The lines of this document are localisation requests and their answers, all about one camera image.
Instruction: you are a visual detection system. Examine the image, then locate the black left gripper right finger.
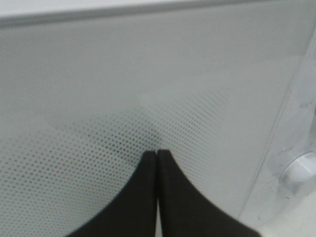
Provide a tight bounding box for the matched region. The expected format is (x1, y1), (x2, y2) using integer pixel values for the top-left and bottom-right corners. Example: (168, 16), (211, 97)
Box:
(157, 150), (260, 237)

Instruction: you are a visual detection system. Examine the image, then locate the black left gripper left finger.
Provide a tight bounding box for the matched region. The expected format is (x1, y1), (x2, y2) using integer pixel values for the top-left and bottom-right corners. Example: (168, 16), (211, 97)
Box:
(68, 151), (157, 237)

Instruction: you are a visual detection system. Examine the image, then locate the white microwave door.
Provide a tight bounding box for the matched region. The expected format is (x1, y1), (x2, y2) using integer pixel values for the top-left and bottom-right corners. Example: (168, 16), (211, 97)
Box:
(0, 0), (316, 237)

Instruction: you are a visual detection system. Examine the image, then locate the white microwave oven body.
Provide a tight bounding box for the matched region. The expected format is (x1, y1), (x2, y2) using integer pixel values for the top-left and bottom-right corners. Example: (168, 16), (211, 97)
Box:
(239, 36), (316, 228)

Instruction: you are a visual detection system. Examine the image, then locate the lower white timer knob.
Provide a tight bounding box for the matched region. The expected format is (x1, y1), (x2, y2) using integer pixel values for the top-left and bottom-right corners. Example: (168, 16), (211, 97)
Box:
(279, 151), (316, 198)

